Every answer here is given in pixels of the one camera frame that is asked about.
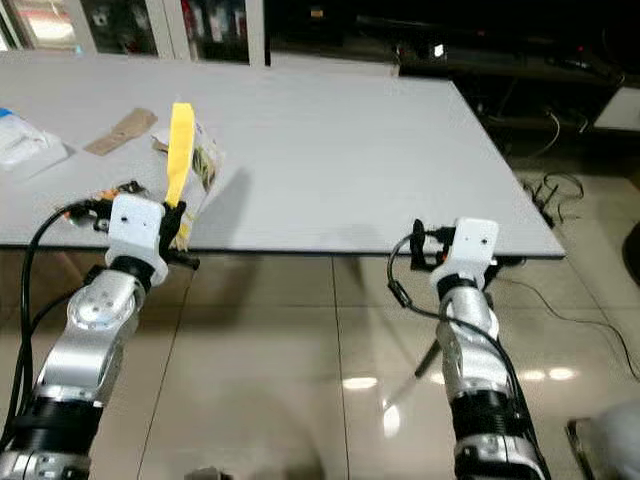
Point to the white flat board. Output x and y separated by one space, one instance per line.
620 108

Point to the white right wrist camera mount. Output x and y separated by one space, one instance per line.
468 250

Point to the white glass door cabinet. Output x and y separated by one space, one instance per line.
140 28

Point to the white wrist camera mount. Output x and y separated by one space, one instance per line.
468 250
137 228

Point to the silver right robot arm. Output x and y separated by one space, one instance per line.
475 360

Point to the flat brown cardboard piece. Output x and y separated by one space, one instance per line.
122 132

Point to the yellow strip wrapper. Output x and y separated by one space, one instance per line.
181 148

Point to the clear yellow snack wrapper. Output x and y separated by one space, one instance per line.
208 160

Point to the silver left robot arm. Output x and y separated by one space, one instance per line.
85 345

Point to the black low sideboard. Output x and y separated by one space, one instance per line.
480 45

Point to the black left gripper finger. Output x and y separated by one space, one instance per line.
175 220

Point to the white blue plastic bag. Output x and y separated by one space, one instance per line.
30 145

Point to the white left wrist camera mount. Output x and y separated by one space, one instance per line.
137 228

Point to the black slanted table leg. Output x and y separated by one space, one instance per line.
428 360

